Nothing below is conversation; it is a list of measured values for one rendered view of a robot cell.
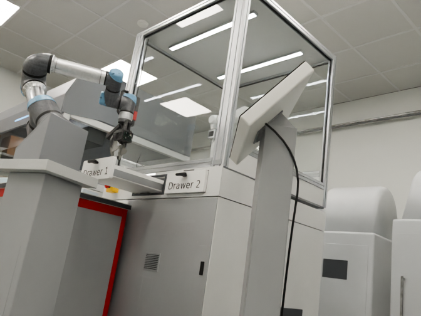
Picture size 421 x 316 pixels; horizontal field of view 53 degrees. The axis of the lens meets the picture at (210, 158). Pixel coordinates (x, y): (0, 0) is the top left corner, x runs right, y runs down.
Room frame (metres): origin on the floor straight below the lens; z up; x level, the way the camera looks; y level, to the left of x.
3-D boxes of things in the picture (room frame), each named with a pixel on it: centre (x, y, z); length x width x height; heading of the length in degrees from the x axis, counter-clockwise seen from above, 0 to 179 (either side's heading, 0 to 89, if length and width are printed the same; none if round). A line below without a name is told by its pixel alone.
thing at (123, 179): (2.24, 0.40, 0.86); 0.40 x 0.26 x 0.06; 133
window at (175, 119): (2.30, 0.27, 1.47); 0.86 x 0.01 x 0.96; 43
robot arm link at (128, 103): (2.17, 0.49, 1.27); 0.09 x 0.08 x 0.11; 106
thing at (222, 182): (2.62, -0.06, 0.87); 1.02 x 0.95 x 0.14; 43
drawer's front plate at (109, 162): (2.09, 0.55, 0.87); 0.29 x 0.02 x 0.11; 43
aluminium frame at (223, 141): (2.62, -0.06, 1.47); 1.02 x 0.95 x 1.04; 43
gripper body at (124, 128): (2.16, 0.48, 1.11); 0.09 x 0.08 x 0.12; 47
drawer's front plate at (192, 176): (2.08, 0.11, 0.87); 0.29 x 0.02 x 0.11; 43
